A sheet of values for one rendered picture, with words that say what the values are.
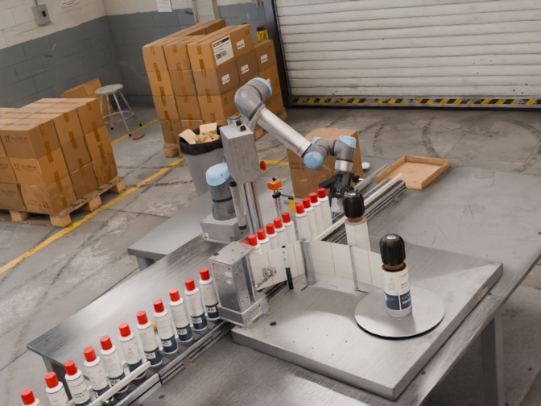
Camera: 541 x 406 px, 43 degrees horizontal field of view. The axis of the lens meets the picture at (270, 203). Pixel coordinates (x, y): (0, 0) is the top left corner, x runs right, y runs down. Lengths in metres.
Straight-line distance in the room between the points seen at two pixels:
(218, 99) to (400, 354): 4.65
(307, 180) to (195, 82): 3.43
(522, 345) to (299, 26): 5.08
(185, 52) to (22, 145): 1.75
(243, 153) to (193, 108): 4.24
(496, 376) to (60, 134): 4.33
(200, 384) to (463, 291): 0.97
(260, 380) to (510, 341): 1.47
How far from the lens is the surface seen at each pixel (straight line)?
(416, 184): 3.52
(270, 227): 2.72
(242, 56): 6.90
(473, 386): 3.17
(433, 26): 7.05
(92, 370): 2.27
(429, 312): 2.43
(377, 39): 7.31
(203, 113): 6.76
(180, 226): 3.51
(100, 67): 9.49
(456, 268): 2.69
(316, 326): 2.44
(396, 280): 2.34
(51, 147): 6.04
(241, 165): 2.60
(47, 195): 6.05
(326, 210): 2.98
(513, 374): 3.24
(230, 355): 2.48
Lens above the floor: 2.26
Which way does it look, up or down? 24 degrees down
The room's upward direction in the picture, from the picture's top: 11 degrees counter-clockwise
